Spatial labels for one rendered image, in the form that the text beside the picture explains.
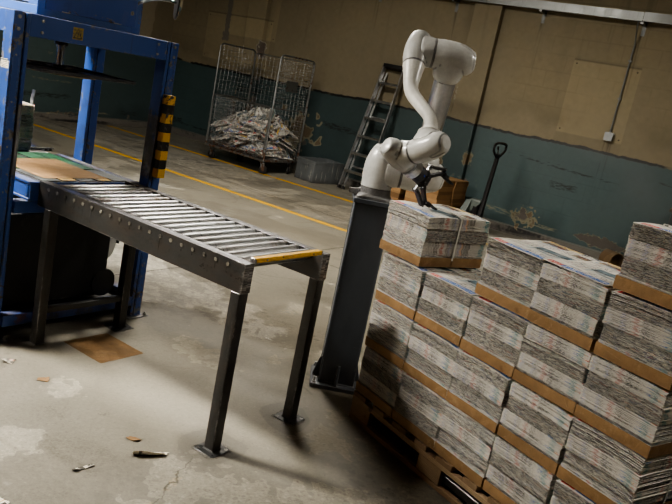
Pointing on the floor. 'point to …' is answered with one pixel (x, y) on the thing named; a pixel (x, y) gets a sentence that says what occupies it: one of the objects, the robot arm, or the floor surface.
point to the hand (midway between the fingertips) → (441, 195)
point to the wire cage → (256, 125)
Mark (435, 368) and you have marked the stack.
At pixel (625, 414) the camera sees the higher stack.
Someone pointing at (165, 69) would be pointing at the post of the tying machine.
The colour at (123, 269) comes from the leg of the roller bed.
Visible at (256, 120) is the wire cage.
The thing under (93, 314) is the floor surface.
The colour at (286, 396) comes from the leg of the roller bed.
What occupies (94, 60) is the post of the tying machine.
